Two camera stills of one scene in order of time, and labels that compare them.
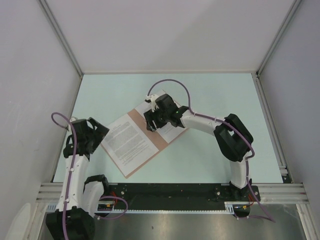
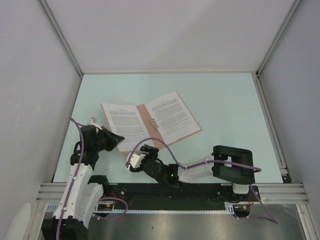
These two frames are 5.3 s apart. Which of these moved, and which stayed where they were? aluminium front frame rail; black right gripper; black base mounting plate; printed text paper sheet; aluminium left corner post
Moved: black right gripper; printed text paper sheet
Stayed: aluminium front frame rail; black base mounting plate; aluminium left corner post
